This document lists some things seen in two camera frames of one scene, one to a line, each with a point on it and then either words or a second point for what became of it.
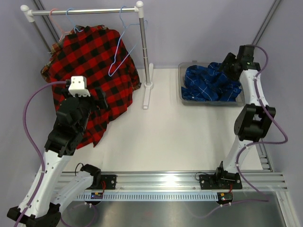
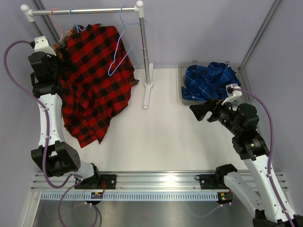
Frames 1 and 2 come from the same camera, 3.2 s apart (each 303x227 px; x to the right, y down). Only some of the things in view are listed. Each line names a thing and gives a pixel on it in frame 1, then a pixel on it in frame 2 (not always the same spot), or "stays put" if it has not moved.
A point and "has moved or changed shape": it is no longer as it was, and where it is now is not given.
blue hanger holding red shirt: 75,29 has moved or changed shape
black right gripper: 229,58 → 200,110
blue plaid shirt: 206,83 stays put
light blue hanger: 146,21 has moved or changed shape
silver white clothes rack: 148,82 stays put
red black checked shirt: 93,58 stays put
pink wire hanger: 61,32 stays put
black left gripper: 96,103 → 66,62
